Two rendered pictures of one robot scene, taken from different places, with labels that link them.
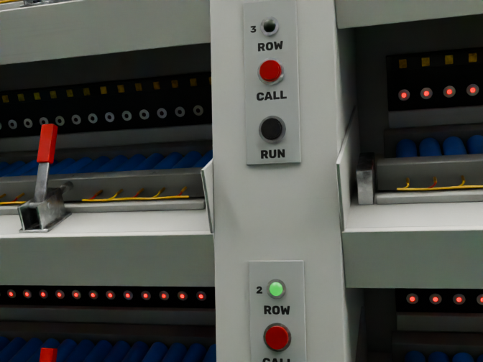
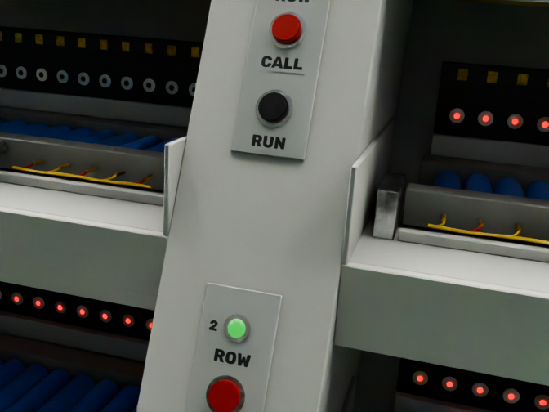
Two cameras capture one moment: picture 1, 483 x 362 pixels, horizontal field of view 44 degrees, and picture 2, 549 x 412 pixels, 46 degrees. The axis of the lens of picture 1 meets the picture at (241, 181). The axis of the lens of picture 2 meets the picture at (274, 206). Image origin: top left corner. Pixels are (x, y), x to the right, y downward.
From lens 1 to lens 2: 0.10 m
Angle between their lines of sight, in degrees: 2
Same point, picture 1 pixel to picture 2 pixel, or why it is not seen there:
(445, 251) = (480, 317)
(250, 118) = (247, 89)
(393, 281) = (400, 347)
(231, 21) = not seen: outside the picture
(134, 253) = (56, 246)
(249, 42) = not seen: outside the picture
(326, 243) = (318, 278)
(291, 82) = (312, 50)
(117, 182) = (64, 154)
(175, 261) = (109, 266)
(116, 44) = not seen: outside the picture
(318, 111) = (341, 95)
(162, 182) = (122, 163)
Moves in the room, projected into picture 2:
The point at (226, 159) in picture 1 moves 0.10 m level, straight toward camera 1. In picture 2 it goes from (205, 138) to (194, 87)
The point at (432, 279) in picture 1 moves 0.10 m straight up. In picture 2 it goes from (454, 355) to (481, 157)
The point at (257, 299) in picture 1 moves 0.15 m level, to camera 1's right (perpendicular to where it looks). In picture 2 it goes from (208, 338) to (495, 386)
